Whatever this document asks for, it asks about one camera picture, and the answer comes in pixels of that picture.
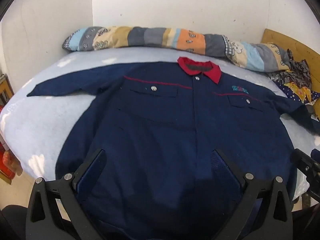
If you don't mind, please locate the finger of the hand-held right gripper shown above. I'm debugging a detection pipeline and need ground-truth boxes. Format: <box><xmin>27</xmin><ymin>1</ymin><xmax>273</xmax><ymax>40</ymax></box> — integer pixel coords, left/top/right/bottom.
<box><xmin>305</xmin><ymin>171</ymin><xmax>320</xmax><ymax>198</ymax></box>
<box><xmin>290</xmin><ymin>149</ymin><xmax>320</xmax><ymax>179</ymax></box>

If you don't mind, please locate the navy shirt with red collar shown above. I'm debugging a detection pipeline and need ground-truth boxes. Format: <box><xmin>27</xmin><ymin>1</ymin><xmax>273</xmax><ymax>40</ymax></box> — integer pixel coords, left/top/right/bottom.
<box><xmin>26</xmin><ymin>57</ymin><xmax>320</xmax><ymax>240</ymax></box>

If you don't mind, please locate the wooden headboard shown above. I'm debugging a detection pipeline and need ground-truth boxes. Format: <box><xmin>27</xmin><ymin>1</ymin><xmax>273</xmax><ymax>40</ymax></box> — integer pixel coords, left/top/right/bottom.
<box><xmin>261</xmin><ymin>29</ymin><xmax>320</xmax><ymax>90</ymax></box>

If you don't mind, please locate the red orange bag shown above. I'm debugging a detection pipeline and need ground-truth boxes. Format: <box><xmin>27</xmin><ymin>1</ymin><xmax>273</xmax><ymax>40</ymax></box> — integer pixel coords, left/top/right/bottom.
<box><xmin>0</xmin><ymin>150</ymin><xmax>19</xmax><ymax>184</ymax></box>

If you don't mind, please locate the dark floral patterned cloth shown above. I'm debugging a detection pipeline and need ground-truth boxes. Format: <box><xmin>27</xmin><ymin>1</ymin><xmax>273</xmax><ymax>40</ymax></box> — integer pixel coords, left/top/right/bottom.
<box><xmin>269</xmin><ymin>49</ymin><xmax>320</xmax><ymax>122</ymax></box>

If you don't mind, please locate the wooden shelf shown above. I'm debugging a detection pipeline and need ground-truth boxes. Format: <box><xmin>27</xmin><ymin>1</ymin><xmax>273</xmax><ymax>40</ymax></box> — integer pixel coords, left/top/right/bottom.
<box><xmin>0</xmin><ymin>73</ymin><xmax>15</xmax><ymax>107</ymax></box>

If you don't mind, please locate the patchwork quilt roll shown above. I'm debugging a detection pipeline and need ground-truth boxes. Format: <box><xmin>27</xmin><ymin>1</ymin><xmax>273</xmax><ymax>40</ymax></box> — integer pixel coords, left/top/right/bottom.
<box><xmin>62</xmin><ymin>26</ymin><xmax>292</xmax><ymax>73</ymax></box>

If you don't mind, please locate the light blue cloud-print bedsheet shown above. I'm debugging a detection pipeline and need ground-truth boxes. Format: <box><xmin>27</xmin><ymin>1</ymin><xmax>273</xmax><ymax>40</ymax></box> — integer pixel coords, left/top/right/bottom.
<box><xmin>0</xmin><ymin>44</ymin><xmax>312</xmax><ymax>205</ymax></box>

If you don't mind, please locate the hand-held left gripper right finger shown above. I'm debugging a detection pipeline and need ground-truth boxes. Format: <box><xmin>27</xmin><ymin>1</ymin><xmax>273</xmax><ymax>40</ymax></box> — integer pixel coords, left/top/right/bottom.
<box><xmin>211</xmin><ymin>149</ymin><xmax>294</xmax><ymax>240</ymax></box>

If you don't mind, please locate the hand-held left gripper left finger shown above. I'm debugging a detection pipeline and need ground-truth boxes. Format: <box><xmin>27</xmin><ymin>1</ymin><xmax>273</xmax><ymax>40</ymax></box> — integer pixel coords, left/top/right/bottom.
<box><xmin>25</xmin><ymin>149</ymin><xmax>108</xmax><ymax>240</ymax></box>

